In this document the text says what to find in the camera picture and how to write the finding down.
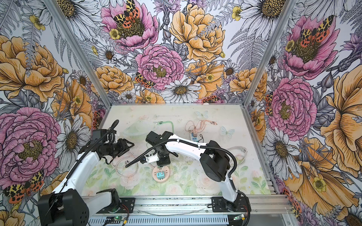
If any green cable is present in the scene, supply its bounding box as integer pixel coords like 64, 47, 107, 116
123, 121, 174, 136

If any teal charger adapter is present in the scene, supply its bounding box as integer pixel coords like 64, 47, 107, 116
156, 171, 166, 180

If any white blue power strip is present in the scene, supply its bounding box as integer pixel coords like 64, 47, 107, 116
190, 133, 199, 142

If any pink charger adapter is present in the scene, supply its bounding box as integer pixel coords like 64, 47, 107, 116
192, 129, 198, 137

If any pink usb cable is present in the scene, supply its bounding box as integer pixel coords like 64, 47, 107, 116
185, 120, 218, 135

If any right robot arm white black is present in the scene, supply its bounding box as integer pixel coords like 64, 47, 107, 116
125, 131, 252, 213

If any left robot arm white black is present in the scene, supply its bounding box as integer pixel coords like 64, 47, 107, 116
37, 120, 134, 226

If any round pink power socket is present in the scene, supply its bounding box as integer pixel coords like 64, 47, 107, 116
152, 166, 171, 183

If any green circuit board left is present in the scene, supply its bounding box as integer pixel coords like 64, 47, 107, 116
105, 216, 128, 224

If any green circuit board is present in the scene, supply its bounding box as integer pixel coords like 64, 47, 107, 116
233, 214, 246, 221
105, 216, 128, 224

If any green circuit board right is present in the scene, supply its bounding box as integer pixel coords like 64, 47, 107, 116
233, 214, 246, 221

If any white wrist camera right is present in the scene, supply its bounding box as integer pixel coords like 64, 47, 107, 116
140, 154, 159, 164

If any pink socket cord with plug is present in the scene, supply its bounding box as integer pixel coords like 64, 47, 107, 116
110, 152, 155, 179

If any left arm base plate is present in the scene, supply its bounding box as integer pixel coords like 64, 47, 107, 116
97, 197, 136, 214

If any aluminium front rail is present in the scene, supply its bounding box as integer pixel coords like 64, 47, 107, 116
120, 195, 292, 216

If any white power strip cord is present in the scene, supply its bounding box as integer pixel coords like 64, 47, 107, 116
226, 146, 249, 167

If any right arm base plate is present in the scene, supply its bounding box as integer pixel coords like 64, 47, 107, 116
211, 196, 251, 212

